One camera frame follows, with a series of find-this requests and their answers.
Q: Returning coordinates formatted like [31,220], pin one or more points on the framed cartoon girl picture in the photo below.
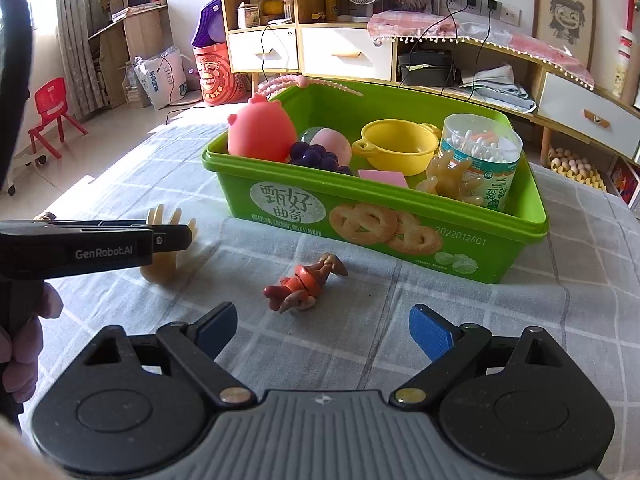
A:
[569,25]

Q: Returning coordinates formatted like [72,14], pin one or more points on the pink tablecloth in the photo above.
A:
[408,26]

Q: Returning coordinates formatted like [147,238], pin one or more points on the person's left hand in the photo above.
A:
[21,352]

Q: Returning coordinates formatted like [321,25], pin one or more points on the pink block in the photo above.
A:
[394,178]

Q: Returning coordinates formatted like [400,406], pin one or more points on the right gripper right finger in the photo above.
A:
[454,352]

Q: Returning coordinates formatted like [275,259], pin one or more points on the white shopping bag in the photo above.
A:
[162,77]

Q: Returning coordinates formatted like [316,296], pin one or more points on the pink pig toy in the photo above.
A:
[261,129]

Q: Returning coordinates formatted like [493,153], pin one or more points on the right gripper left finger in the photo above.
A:
[192,350]

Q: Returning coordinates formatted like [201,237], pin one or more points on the cotton swab jar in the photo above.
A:
[494,150]

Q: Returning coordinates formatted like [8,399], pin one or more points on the green plastic cookie bin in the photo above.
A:
[434,232]

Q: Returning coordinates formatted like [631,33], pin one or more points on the red patterned bag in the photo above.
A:
[219,85]

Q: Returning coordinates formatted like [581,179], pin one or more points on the purple plastic stool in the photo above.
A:
[210,29]

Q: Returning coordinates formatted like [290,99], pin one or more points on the black bag on shelf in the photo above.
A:
[428,69]

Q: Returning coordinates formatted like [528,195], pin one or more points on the grey checked cloth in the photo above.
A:
[321,314]

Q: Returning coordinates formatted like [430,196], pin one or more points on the beige rubber toy hand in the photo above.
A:
[446,177]

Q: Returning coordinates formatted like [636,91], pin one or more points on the red child chair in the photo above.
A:
[51,105]

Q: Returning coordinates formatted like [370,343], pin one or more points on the egg tray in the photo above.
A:
[570,165]

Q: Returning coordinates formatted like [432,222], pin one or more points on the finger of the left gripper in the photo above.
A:
[166,237]

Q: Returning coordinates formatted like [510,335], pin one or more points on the yellow toy pot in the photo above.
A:
[398,145]

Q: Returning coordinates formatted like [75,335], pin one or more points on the wooden shelf unit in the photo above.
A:
[265,0]

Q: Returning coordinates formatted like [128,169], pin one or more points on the pink round toy ball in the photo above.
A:
[332,140]

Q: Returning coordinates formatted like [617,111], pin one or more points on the purple toy grapes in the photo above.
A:
[317,157]

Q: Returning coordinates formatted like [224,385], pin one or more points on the small red brown figurine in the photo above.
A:
[300,291]

